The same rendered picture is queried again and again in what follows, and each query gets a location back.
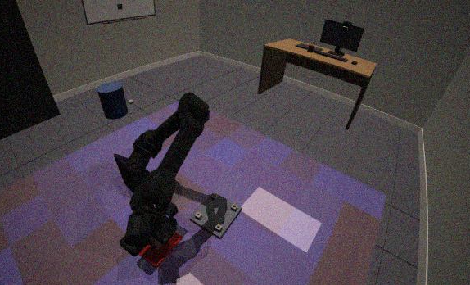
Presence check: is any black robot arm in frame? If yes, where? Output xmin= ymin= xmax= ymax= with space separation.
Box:
xmin=124 ymin=92 xmax=210 ymax=247

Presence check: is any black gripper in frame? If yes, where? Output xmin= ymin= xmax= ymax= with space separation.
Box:
xmin=120 ymin=202 xmax=178 ymax=257

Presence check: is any red board with square handle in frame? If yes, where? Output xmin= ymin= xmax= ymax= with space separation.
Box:
xmin=139 ymin=232 xmax=183 ymax=268

